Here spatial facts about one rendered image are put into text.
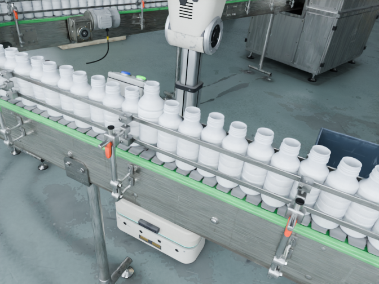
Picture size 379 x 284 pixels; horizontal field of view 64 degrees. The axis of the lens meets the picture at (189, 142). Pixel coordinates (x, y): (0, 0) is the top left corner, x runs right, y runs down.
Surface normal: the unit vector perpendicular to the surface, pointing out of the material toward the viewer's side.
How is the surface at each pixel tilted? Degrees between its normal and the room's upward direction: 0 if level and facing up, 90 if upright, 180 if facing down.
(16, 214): 0
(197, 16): 90
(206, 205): 90
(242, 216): 90
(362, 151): 90
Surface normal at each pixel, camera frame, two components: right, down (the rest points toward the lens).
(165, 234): -0.47, 0.47
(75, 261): 0.08, -0.83
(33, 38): 0.69, 0.45
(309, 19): -0.72, 0.34
